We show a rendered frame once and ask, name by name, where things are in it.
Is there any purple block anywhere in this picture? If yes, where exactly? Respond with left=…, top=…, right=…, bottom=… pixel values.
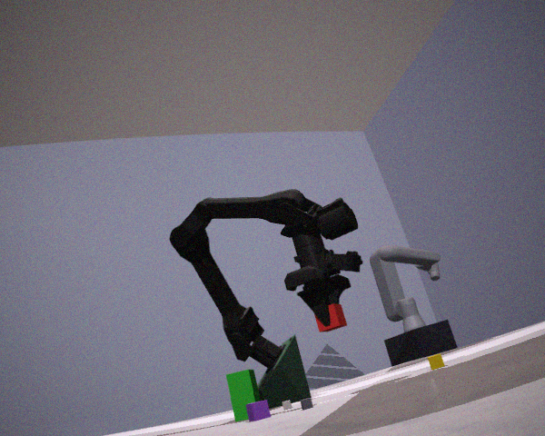
left=246, top=400, right=271, bottom=421

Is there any red block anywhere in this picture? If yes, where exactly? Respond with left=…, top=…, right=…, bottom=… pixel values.
left=314, top=303, right=348, bottom=332

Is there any green block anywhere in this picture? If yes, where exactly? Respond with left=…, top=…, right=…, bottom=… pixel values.
left=231, top=392, right=261, bottom=421
left=226, top=370, right=259, bottom=398

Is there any olive yellow block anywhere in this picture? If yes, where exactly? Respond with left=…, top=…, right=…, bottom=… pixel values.
left=428, top=353, right=445, bottom=370

